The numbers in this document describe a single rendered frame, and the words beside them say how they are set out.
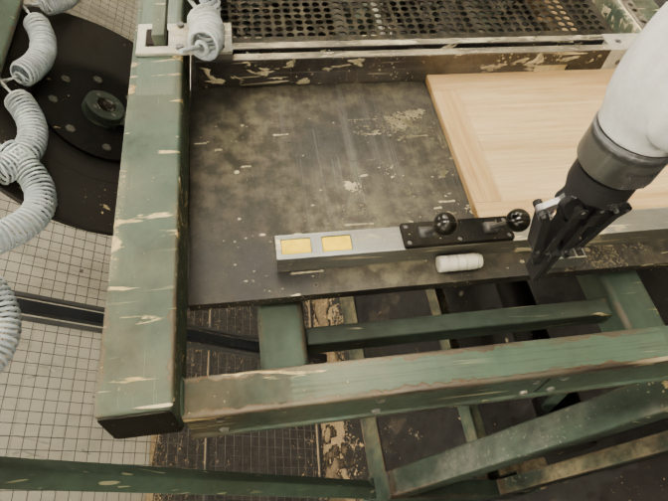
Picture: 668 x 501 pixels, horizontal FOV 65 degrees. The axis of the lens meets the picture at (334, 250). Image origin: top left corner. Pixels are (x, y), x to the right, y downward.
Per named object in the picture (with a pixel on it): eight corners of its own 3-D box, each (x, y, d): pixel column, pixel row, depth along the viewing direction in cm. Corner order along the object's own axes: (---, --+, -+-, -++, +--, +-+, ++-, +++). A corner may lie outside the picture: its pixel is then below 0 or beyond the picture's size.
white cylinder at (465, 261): (437, 275, 93) (480, 271, 94) (441, 266, 90) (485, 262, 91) (433, 261, 94) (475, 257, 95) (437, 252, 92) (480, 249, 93)
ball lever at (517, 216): (498, 238, 94) (537, 230, 81) (478, 240, 94) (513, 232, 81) (496, 217, 95) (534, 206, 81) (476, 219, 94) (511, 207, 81)
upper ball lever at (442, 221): (434, 243, 93) (462, 234, 79) (414, 245, 92) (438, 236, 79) (431, 222, 93) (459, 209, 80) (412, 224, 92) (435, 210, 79)
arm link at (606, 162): (700, 156, 54) (666, 194, 59) (657, 96, 59) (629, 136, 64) (619, 161, 52) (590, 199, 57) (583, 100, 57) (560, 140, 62)
